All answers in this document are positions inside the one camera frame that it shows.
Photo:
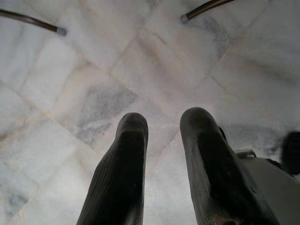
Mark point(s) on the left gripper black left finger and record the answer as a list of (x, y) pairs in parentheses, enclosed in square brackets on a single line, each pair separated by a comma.
[(122, 175)]

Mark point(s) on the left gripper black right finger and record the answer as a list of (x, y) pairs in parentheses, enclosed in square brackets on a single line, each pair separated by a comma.
[(211, 168)]

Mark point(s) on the black robot foot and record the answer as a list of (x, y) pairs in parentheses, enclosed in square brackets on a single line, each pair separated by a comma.
[(291, 152)]

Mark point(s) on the grey robot leg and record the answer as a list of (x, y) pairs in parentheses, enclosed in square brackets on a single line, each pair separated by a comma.
[(274, 189)]

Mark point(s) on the orange marble folding table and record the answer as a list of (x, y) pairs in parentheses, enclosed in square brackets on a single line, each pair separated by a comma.
[(35, 22)]

